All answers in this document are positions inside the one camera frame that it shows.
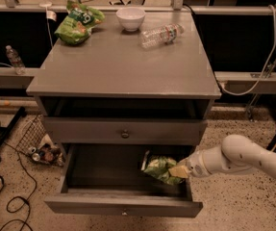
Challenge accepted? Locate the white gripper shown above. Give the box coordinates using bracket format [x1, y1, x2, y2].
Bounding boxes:
[168, 150, 211, 179]

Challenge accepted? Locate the green jalapeno chip bag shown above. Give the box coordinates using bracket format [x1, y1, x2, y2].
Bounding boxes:
[140, 150, 184, 186]

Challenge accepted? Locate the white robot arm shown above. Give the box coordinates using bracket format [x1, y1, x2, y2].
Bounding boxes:
[168, 135, 276, 180]

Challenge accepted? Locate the open grey lower drawer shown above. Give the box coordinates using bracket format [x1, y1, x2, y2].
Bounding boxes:
[45, 143, 203, 218]

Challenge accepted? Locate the grey wooden drawer cabinet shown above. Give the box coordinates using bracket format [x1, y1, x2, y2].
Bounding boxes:
[26, 11, 222, 218]

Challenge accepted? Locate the green snack bag rear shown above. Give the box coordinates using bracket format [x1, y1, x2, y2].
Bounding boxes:
[55, 0, 105, 45]

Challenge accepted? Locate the clear plastic water bottle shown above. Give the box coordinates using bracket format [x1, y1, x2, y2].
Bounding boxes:
[139, 23, 185, 49]

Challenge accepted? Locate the white ceramic bowl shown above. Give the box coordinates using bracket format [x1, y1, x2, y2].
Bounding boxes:
[116, 7, 146, 32]

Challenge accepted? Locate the black table leg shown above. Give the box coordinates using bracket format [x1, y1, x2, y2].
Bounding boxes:
[0, 106, 28, 165]

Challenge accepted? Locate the water bottle on shelf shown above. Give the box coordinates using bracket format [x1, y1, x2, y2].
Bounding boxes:
[6, 45, 25, 75]

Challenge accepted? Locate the white lamp stand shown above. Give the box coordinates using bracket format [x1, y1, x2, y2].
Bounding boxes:
[39, 0, 57, 46]

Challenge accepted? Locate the black floor cable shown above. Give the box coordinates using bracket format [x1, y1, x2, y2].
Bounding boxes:
[0, 98, 38, 231]

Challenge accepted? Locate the wire basket with cans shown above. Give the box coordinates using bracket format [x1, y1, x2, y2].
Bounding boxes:
[16, 115, 64, 167]

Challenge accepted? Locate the white cable right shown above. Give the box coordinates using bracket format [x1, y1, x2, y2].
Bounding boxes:
[218, 4, 276, 97]

